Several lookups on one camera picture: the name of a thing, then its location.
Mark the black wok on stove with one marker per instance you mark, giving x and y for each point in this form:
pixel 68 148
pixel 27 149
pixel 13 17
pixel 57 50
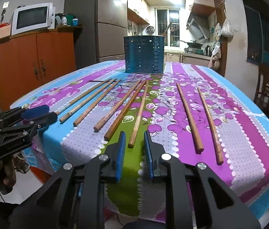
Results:
pixel 192 44

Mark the steel range hood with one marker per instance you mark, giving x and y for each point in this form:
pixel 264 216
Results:
pixel 198 26

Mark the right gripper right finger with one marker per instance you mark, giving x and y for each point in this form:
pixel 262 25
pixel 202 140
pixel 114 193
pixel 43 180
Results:
pixel 195 195

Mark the wooden chopstick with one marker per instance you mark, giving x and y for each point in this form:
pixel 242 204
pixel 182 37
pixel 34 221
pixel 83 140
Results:
pixel 195 133
pixel 91 107
pixel 103 120
pixel 79 97
pixel 121 115
pixel 217 146
pixel 85 101
pixel 137 122

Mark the dark window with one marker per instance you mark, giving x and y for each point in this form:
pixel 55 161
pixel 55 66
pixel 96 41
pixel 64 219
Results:
pixel 257 19

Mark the white microwave oven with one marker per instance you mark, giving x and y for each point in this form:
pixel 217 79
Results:
pixel 33 17

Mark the grey refrigerator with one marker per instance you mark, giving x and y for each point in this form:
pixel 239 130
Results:
pixel 104 25

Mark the wooden chair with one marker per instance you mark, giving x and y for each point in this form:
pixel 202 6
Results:
pixel 263 80

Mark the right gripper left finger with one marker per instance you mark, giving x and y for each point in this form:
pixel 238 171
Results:
pixel 74 196

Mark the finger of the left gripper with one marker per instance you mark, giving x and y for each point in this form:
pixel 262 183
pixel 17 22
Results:
pixel 16 138
pixel 16 115

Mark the blue perforated utensil holder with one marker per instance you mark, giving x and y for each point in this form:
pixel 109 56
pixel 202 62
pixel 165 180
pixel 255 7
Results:
pixel 144 54

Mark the hanging white plastic bag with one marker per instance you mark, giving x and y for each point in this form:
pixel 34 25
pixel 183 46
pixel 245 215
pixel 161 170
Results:
pixel 227 30

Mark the orange wooden cabinet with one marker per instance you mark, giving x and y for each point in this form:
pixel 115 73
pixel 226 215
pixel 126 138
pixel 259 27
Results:
pixel 29 60

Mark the floral striped tablecloth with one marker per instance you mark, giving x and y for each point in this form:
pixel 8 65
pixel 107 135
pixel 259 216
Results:
pixel 243 131

